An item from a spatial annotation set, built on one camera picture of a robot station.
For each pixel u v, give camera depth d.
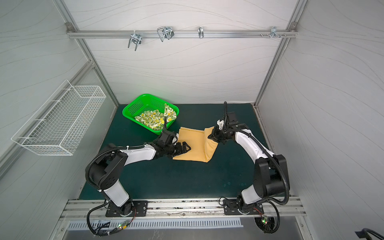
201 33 0.78
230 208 0.73
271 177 0.44
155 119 0.99
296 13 0.74
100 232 0.68
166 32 0.77
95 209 0.64
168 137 0.73
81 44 0.84
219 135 0.75
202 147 0.93
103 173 0.47
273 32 0.76
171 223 0.70
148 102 1.16
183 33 0.81
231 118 0.70
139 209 0.74
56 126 0.67
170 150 0.79
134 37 0.78
